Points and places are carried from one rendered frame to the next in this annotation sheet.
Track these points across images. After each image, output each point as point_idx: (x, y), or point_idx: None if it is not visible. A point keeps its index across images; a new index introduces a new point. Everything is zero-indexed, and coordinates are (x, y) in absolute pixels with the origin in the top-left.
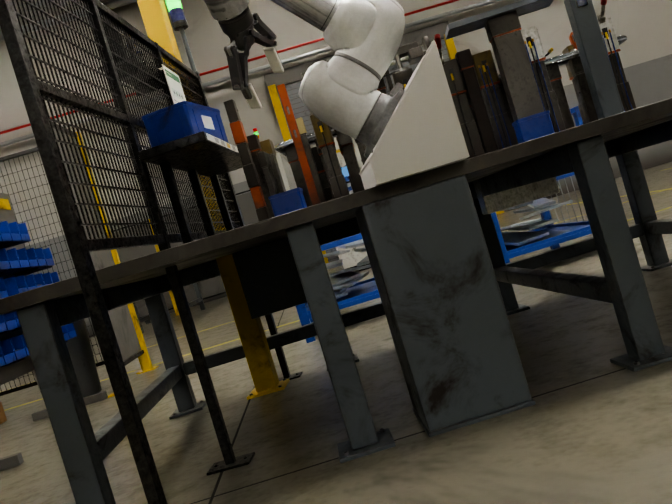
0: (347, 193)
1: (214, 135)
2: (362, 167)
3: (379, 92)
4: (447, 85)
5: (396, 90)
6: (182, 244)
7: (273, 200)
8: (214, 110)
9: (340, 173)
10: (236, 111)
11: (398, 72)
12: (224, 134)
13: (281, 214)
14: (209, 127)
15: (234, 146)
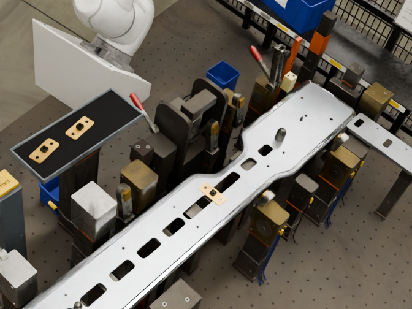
0: (237, 139)
1: (279, 10)
2: (144, 80)
3: (99, 36)
4: (34, 45)
5: (97, 49)
6: (173, 3)
7: (220, 64)
8: (298, 0)
9: (243, 125)
10: (320, 24)
11: (170, 91)
12: (298, 23)
13: (216, 75)
14: (277, 0)
15: (305, 40)
